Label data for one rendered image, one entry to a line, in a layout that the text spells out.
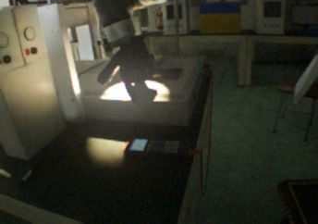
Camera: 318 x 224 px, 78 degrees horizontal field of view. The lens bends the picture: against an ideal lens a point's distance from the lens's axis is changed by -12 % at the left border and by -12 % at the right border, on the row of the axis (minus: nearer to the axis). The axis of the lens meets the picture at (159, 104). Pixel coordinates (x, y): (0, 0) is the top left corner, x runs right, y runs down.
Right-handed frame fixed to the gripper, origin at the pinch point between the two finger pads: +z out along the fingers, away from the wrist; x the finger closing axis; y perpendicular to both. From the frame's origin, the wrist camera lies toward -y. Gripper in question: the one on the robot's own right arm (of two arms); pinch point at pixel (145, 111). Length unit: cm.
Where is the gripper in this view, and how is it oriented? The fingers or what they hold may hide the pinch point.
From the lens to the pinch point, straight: 62.6
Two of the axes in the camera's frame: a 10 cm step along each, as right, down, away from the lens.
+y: 9.2, -2.2, -3.2
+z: 3.3, 8.8, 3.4
